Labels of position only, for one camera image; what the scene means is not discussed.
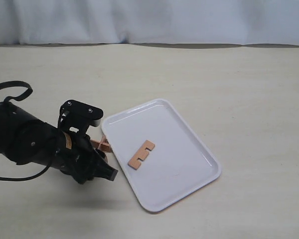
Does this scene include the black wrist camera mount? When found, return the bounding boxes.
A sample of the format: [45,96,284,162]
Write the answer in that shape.
[58,100,104,136]

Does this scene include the white backdrop curtain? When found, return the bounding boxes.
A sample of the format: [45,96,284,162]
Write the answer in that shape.
[0,0,299,45]

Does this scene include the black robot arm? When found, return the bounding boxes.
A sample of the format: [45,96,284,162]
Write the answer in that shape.
[0,100,118,184]

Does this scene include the white plastic tray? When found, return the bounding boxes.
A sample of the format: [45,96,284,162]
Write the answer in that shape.
[102,99,222,213]

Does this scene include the black cable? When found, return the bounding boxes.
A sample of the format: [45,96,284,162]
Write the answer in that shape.
[0,80,55,181]

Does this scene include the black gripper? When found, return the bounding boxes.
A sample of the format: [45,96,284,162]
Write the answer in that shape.
[49,130,118,184]

